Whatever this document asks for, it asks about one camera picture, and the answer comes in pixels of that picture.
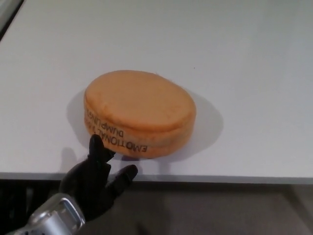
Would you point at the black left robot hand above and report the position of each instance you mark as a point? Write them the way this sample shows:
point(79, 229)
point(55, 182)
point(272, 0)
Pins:
point(90, 183)

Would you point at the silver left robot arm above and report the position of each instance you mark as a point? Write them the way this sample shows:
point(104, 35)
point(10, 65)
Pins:
point(53, 215)

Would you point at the dark table leg frame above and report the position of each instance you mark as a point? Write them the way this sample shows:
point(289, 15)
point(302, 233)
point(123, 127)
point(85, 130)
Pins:
point(22, 195)

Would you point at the orange soft plush plate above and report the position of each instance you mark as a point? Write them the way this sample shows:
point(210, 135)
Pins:
point(139, 110)

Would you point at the dark edged neighbouring table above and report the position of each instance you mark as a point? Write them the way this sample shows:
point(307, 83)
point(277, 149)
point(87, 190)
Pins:
point(7, 14)

